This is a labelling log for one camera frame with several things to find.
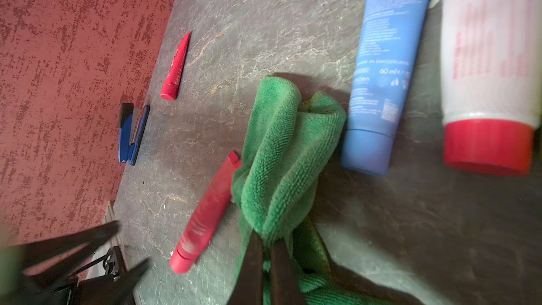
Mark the red pink tube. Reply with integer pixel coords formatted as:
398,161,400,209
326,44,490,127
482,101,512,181
169,151,242,274

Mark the white tube red cap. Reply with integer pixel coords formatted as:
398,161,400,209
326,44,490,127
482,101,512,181
440,0,541,176

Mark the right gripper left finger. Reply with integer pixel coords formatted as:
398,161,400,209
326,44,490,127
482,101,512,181
227,230,264,305

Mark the blue stapler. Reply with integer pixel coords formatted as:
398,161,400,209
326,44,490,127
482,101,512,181
118,103,150,166

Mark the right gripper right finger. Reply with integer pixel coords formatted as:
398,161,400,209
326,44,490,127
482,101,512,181
270,239,306,305

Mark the dark red tube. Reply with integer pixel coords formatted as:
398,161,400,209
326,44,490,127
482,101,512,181
160,32,191,101

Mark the aluminium front rail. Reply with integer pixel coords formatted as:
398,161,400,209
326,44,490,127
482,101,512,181
86,201,141,305

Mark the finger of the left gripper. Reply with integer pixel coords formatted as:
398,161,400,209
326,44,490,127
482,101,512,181
8,220,121,269
80,258,150,304

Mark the green microfiber cloth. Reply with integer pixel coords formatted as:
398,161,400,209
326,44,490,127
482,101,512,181
231,76,381,304

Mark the blue tube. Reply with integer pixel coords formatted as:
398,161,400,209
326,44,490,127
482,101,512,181
341,0,429,175

